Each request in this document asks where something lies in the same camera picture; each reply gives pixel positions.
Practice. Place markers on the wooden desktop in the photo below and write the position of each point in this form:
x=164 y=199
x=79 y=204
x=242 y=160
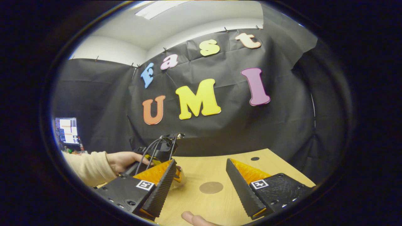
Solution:
x=201 y=169

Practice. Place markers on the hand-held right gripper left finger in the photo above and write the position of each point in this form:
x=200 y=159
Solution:
x=161 y=188

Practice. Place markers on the black backdrop cloth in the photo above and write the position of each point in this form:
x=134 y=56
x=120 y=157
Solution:
x=235 y=131

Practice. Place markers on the brown round coaster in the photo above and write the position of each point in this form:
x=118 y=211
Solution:
x=211 y=187

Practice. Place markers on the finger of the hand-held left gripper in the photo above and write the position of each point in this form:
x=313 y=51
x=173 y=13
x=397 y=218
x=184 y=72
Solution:
x=177 y=174

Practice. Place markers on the computer monitor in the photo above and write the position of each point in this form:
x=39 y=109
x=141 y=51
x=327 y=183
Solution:
x=67 y=130

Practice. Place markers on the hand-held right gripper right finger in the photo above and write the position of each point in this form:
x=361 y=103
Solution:
x=241 y=191

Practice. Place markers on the ceiling light panel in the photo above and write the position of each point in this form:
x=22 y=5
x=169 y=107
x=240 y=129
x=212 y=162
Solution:
x=160 y=8

